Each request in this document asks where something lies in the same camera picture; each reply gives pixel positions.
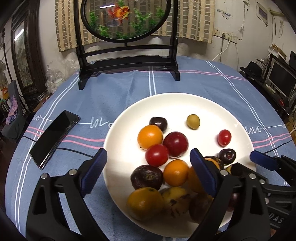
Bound purple striped pepino melon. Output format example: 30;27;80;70
161;186;192;218

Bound red plum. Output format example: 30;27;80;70
228;192;241;212
162;131;189;158

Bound orange mandarin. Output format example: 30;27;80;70
204;156;224;171

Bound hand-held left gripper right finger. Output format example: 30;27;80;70
190;148;271;241

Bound black metal rack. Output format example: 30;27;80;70
240;53;296;121

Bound smooth orange citrus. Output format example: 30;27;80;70
163;159;189;187
187;166;206;194

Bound dark maroon fruit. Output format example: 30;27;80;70
130;164;164;191

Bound dark framed painting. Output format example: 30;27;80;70
10;0;48;93

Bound round goldfish screen black stand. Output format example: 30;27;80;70
73;0;181;91

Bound dark chair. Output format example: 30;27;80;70
1;80;29;144

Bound white oval plate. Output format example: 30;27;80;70
103;93;257;238

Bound small dark purple plum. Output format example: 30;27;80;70
149;116;168;133

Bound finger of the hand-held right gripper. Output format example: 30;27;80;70
231;162;269;186
250;150;296;181

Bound white cable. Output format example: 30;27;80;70
211;39;232;62

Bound black smartphone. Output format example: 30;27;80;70
29;110;80;170

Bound small orange citrus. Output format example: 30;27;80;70
137;125;164;151

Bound white wall box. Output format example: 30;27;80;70
257;2;269;26

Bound dark cherry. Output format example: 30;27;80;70
218;148;237;165

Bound small olive green fruit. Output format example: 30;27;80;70
186;114;200;130

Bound white wall sockets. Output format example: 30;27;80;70
214;28;238;44

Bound tan brown round fruit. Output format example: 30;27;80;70
189;193;214;224

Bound green-yellow citrus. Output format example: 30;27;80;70
126;187;164;221

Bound computer monitor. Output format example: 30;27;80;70
266;59;296;98

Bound clear plastic bag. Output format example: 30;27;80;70
45;61;77;93

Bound purple cloth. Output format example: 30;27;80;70
6;96;19;126

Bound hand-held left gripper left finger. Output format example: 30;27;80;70
25;148;108;241

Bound small red cherry tomato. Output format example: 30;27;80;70
218;129;232;147

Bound beige checked curtain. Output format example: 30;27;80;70
55;0;215;52

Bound black hat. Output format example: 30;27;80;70
240;61;264;80

